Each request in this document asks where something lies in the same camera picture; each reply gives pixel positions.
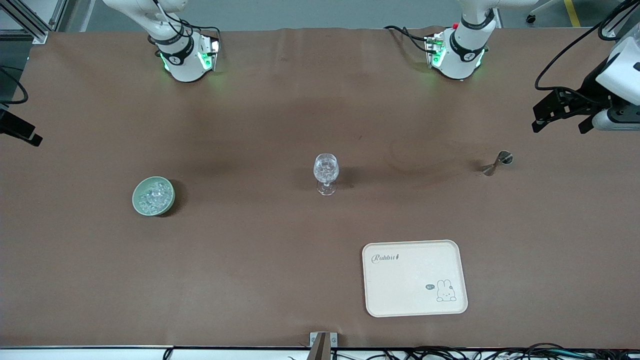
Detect black right base cable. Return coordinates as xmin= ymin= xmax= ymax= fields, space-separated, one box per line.
xmin=147 ymin=0 xmax=222 ymax=48

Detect clear ice cube heap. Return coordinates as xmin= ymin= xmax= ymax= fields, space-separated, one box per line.
xmin=138 ymin=181 xmax=170 ymax=212

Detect black left base cable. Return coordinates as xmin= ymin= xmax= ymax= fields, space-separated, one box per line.
xmin=384 ymin=25 xmax=433 ymax=53

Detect silver aluminium frame profile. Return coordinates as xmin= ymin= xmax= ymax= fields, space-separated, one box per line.
xmin=0 ymin=0 xmax=68 ymax=45

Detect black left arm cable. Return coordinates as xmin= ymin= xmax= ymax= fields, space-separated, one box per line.
xmin=534 ymin=0 xmax=640 ymax=92

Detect black cable bundle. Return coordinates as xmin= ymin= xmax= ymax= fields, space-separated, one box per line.
xmin=287 ymin=343 xmax=640 ymax=360

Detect black base cable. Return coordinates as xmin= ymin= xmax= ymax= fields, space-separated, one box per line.
xmin=384 ymin=25 xmax=433 ymax=53
xmin=147 ymin=0 xmax=222 ymax=48

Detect cream rabbit print tray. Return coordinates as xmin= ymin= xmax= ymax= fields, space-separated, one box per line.
xmin=362 ymin=240 xmax=469 ymax=318

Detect pale green ceramic bowl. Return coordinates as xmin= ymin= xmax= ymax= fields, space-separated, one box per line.
xmin=132 ymin=176 xmax=176 ymax=217

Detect brown table cover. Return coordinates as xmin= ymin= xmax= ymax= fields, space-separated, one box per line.
xmin=0 ymin=25 xmax=640 ymax=349

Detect silver metal jigger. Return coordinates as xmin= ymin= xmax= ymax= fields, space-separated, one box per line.
xmin=482 ymin=150 xmax=514 ymax=177

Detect clear stemmed wine glass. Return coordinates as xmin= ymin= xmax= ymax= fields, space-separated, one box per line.
xmin=313 ymin=153 xmax=340 ymax=196

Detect white wheeled chair leg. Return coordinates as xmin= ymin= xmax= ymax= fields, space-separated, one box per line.
xmin=525 ymin=0 xmax=566 ymax=25

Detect grey metal edge bracket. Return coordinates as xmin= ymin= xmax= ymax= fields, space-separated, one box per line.
xmin=309 ymin=331 xmax=338 ymax=360

